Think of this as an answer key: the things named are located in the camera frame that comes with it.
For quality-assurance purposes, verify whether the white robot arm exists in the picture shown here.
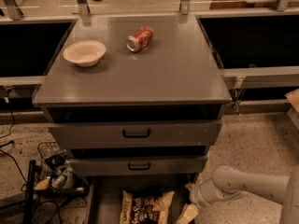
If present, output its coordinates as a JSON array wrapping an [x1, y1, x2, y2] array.
[[176, 165, 299, 224]]

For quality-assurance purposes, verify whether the cardboard box right edge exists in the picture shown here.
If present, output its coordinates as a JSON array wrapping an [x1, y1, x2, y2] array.
[[286, 89, 299, 131]]

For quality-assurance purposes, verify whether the grey drawer cabinet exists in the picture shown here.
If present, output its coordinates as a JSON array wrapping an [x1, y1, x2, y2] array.
[[32, 14, 233, 179]]

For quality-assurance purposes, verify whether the red soda can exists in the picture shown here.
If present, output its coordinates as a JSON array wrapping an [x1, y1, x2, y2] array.
[[126, 26, 153, 52]]

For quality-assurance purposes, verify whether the white paper bowl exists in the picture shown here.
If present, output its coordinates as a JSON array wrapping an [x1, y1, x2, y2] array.
[[64, 40, 107, 67]]

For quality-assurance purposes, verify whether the metal post centre left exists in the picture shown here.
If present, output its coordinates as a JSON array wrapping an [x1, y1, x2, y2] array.
[[77, 0, 90, 17]]

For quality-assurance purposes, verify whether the grey middle drawer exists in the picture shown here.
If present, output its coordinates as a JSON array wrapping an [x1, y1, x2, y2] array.
[[70, 156, 207, 176]]

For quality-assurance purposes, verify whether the black floor cable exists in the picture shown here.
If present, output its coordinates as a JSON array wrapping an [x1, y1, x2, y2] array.
[[0, 109, 29, 185]]

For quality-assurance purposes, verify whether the grey open bottom drawer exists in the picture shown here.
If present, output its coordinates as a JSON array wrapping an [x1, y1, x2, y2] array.
[[84, 174, 196, 224]]

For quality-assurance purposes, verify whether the metal post far left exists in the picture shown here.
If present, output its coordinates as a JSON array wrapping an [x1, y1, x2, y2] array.
[[3, 0, 23, 21]]

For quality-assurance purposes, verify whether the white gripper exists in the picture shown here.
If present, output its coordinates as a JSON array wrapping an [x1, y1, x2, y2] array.
[[176, 180, 212, 224]]

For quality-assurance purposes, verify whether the brown chip bag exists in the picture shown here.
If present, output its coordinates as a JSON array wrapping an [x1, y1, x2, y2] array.
[[120, 191, 175, 224]]

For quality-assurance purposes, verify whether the grey top drawer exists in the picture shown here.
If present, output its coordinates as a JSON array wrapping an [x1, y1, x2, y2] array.
[[49, 120, 221, 149]]

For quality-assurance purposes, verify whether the black stand post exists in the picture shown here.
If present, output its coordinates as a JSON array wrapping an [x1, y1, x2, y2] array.
[[22, 160, 36, 224]]

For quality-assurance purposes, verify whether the wire basket with items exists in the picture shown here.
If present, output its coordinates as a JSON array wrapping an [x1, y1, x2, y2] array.
[[35, 142, 86, 196]]

